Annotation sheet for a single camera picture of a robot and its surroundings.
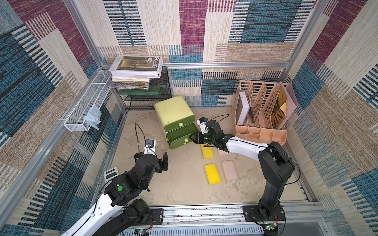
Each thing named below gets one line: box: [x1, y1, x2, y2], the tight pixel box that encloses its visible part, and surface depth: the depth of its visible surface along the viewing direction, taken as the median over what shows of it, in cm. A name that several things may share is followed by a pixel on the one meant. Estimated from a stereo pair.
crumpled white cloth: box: [82, 103, 102, 131], surface depth 69 cm
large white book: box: [109, 55, 163, 79], surface depth 85 cm
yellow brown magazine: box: [271, 84, 287, 130], surface depth 95 cm
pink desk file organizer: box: [232, 80, 288, 145], surface depth 101 cm
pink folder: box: [277, 80, 299, 130], surface depth 87 cm
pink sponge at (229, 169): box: [220, 159, 239, 181], surface depth 89 cm
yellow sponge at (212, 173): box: [203, 162, 221, 186], surface depth 89 cm
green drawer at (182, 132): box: [165, 122, 199, 143], surface depth 91 cm
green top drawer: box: [163, 114, 196, 133], surface depth 88 cm
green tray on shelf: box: [118, 87, 161, 96], surface depth 96 cm
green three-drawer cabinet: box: [154, 95, 199, 149], surface depth 91 cm
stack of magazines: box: [108, 77, 150, 90], surface depth 83 cm
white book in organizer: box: [236, 90, 254, 126], surface depth 100 cm
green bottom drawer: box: [169, 135, 192, 149], surface depth 89 cm
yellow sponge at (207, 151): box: [200, 143, 215, 159], surface depth 96 cm
